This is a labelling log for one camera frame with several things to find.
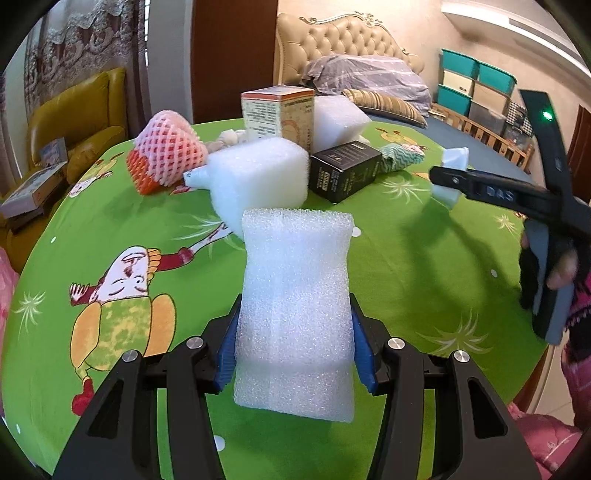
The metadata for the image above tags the stack of storage bins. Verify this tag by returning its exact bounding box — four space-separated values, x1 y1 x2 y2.
436 48 532 139

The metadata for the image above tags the pink foam fruit net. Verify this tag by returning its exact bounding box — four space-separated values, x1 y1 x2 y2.
133 110 209 185

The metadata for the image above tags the green patterned cloth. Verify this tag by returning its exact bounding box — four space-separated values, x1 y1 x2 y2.
379 142 428 175

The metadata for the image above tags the beige lace curtain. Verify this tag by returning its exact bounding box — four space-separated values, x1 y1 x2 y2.
23 0 151 134

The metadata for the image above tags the black cardboard box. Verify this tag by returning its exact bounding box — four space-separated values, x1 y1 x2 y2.
309 142 383 205

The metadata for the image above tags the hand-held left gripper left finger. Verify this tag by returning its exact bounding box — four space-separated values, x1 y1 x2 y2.
53 295 243 480

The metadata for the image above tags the wooden bed rail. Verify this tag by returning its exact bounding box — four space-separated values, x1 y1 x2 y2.
429 104 536 162

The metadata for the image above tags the small crumpled white tissue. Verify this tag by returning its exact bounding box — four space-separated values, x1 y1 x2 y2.
205 129 247 153

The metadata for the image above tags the white paper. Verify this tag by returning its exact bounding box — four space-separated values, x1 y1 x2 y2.
431 147 471 208

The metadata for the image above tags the orange foam fruit net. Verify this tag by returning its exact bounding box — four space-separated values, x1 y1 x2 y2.
127 150 174 195

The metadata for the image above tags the person's right hand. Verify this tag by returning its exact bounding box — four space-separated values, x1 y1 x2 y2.
545 249 583 291

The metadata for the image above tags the small light blue box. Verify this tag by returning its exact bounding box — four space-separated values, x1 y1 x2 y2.
39 137 70 167

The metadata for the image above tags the white foam sheet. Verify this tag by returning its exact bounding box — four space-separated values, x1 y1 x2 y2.
233 208 357 423

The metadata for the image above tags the green printed tablecloth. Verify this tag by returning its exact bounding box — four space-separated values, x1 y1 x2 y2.
0 115 557 480

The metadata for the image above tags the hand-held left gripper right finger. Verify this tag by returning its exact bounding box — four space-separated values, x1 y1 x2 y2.
348 293 543 480

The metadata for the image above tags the beige tufted headboard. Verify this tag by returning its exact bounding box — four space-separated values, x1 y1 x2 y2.
277 13 426 86

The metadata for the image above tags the striped pillow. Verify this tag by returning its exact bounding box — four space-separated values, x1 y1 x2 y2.
342 89 428 129

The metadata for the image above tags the white foam block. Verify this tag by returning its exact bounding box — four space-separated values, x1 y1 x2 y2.
208 137 311 241
313 95 372 153

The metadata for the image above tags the orange and white carton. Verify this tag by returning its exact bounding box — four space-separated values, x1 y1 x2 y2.
241 87 315 151

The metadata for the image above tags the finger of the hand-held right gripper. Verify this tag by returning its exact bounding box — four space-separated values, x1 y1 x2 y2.
428 166 478 202

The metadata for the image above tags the person's pink quilted clothing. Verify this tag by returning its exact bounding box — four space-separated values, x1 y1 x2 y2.
507 344 591 478

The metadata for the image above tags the dark flat book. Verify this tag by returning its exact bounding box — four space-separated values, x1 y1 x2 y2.
8 205 46 230

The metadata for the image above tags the flat white box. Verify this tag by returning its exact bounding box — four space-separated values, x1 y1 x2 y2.
0 162 69 217

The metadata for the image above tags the yellow leather armchair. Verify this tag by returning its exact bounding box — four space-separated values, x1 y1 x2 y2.
0 68 127 273

